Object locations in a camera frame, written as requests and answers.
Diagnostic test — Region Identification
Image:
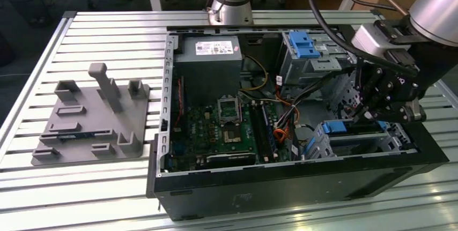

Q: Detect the black graphics card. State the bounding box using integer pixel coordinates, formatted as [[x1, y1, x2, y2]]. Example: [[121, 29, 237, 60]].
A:
[[201, 151, 259, 169]]

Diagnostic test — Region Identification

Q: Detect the metal drive cage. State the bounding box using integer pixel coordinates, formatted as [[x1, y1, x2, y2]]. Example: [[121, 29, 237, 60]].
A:
[[280, 31, 360, 88]]

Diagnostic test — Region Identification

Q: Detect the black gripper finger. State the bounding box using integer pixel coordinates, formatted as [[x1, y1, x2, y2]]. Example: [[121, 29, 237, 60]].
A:
[[364, 99, 427, 123], [354, 63, 418, 122]]

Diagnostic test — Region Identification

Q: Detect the metal disk bay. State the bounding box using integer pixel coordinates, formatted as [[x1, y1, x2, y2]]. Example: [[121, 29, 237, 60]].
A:
[[303, 120, 419, 160]]

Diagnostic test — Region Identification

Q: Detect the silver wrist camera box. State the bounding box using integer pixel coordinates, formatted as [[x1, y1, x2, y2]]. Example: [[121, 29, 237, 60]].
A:
[[351, 23, 420, 71]]

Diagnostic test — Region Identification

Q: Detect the CPU socket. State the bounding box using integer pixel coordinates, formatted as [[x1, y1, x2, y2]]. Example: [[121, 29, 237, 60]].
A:
[[220, 123, 244, 145]]

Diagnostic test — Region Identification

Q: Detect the orange wire bundle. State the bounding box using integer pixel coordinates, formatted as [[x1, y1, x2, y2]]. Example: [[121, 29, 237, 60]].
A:
[[272, 99, 300, 146]]

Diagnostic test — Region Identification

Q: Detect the RAM stick on rack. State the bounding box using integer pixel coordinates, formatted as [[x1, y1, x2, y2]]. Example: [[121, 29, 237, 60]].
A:
[[56, 133, 96, 141]]

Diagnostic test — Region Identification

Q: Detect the grey parts rack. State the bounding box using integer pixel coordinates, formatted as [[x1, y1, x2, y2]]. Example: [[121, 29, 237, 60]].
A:
[[30, 62, 151, 166]]

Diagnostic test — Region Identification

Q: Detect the black wire bundle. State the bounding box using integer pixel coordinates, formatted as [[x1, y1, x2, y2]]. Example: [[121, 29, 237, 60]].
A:
[[285, 72, 347, 108]]

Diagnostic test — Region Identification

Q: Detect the installed RAM stick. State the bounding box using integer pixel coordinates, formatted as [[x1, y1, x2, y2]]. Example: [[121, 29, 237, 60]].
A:
[[260, 101, 280, 159]]

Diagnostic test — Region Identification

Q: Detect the metal socket cover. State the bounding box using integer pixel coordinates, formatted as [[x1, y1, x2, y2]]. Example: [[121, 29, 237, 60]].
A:
[[216, 95, 244, 124]]

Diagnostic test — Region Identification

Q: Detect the green motherboard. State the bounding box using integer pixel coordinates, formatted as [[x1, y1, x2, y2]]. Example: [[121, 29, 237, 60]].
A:
[[169, 91, 298, 172]]

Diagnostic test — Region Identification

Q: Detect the black RAM slot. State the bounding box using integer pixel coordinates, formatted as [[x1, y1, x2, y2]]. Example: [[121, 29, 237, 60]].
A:
[[249, 101, 271, 162]]

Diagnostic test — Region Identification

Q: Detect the grey power supply unit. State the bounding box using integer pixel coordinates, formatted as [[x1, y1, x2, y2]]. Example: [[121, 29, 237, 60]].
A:
[[173, 35, 244, 108]]

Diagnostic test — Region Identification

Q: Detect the black open PC case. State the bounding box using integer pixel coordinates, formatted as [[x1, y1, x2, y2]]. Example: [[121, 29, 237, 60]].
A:
[[145, 24, 450, 221]]

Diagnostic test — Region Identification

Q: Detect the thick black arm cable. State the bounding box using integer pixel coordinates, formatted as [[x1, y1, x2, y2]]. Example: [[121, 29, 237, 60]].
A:
[[304, 0, 420, 74]]

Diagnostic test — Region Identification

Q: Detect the hard disk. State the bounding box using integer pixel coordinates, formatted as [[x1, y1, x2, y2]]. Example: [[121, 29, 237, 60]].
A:
[[320, 120, 390, 136]]

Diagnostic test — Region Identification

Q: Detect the yellow wire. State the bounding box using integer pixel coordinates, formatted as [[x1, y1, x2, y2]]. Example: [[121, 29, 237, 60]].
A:
[[240, 55, 269, 92]]

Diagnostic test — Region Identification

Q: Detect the blue drive cage latch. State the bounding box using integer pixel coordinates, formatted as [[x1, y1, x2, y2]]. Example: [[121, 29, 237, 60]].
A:
[[288, 32, 322, 59]]

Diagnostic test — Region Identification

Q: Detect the red wire beside motherboard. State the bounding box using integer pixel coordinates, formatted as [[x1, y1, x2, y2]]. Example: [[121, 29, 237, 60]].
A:
[[176, 76, 185, 118]]

